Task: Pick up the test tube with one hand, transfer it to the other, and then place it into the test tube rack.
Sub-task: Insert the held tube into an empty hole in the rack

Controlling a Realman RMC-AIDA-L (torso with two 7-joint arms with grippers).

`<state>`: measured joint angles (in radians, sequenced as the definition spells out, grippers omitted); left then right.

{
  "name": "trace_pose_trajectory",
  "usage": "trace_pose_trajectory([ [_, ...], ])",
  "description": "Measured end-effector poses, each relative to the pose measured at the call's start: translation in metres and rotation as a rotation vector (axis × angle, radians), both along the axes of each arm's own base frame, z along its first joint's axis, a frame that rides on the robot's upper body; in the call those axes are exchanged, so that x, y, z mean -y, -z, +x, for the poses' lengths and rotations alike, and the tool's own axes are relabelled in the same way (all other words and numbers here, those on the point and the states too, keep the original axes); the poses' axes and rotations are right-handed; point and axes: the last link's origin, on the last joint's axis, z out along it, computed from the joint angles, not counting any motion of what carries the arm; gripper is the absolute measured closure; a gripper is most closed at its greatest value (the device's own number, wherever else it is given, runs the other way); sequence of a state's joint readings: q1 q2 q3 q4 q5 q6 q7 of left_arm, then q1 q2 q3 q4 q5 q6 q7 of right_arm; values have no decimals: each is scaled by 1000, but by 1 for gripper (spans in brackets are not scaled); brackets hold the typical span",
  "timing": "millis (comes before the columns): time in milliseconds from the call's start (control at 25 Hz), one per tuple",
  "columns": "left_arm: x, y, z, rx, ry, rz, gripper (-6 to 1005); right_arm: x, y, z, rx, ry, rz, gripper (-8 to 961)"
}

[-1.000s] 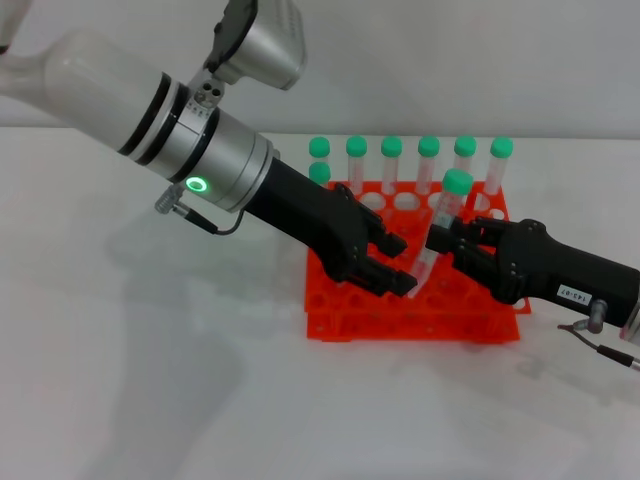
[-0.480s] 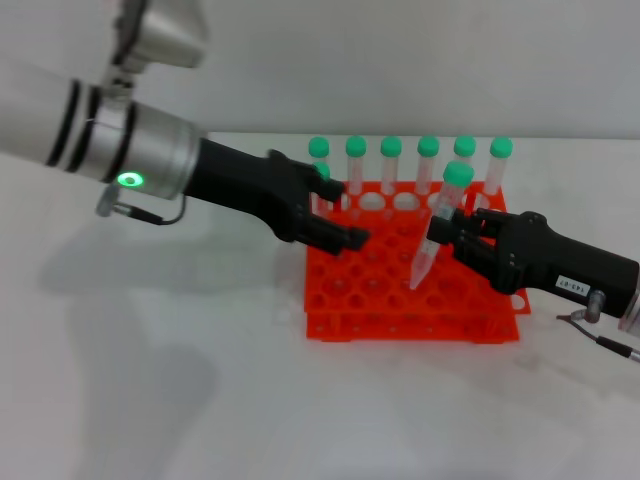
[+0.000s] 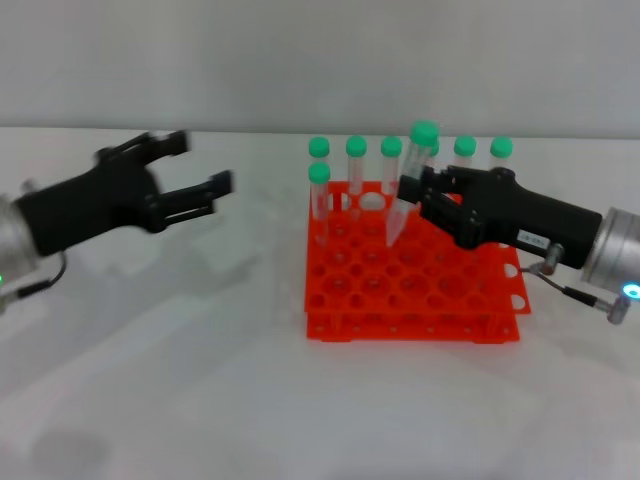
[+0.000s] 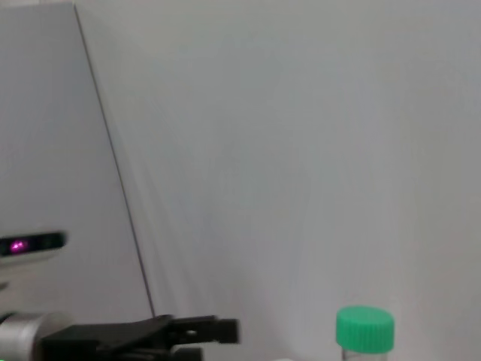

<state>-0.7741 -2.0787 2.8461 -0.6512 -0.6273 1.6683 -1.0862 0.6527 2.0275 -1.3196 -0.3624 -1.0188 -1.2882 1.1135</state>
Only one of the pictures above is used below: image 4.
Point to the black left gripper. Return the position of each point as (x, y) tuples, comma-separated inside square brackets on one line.
[(112, 342)]

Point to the clear test tube green cap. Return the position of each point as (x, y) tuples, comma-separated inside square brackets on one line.
[(364, 327)]

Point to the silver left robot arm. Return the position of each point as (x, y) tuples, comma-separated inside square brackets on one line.
[(22, 334)]

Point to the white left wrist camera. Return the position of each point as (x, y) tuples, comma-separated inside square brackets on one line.
[(30, 248)]

